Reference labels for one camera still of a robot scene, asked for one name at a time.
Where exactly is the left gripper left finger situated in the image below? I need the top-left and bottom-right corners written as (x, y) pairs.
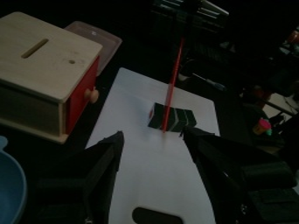
top-left (23, 130), bottom-right (127, 224)

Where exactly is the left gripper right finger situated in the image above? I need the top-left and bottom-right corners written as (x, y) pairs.
top-left (181, 126), bottom-right (299, 224)

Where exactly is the orange toy knife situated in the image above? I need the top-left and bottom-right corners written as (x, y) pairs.
top-left (161, 36), bottom-right (187, 134)

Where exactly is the white plastic cutting board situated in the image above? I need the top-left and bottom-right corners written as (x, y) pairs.
top-left (85, 66), bottom-right (222, 224)

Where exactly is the green toy sushi roll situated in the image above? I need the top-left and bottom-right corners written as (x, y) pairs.
top-left (147, 101), bottom-right (199, 133)

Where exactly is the light blue plastic bowl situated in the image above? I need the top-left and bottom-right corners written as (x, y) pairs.
top-left (0, 135), bottom-right (28, 224)

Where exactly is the pink and yellow toy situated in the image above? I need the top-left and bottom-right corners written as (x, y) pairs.
top-left (253, 117), bottom-right (274, 137)

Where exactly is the small black round object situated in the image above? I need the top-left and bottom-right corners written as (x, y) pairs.
top-left (177, 60), bottom-right (197, 83)

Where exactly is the silver screwdriver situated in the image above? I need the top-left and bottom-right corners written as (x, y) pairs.
top-left (191, 72), bottom-right (229, 92)

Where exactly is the beige background table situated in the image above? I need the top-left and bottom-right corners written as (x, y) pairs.
top-left (262, 92), bottom-right (299, 118)

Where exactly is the wooden box with red drawer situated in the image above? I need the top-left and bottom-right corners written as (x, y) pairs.
top-left (0, 11), bottom-right (105, 145)

